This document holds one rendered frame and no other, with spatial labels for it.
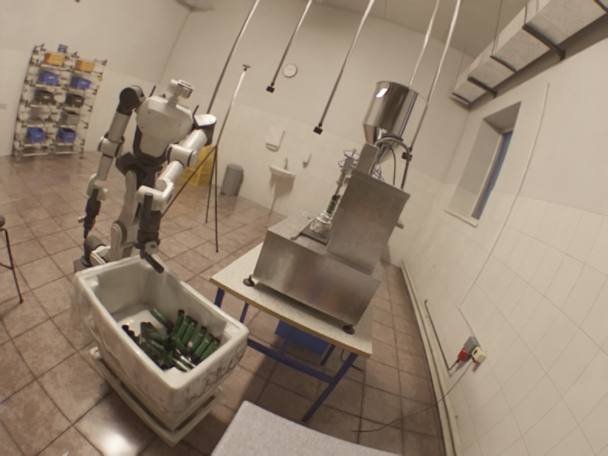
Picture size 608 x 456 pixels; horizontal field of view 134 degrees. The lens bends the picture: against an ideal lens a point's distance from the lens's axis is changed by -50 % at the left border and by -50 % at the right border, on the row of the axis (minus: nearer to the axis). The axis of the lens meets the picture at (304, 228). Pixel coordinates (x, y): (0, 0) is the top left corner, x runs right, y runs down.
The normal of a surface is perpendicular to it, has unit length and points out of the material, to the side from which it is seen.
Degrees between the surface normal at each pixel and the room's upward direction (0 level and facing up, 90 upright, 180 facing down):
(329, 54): 90
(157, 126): 98
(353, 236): 90
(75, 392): 0
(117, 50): 90
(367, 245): 90
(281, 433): 0
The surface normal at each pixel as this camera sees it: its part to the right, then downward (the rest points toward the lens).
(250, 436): 0.36, -0.89
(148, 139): 0.37, 0.55
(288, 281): -0.23, 0.21
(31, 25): 0.90, 0.40
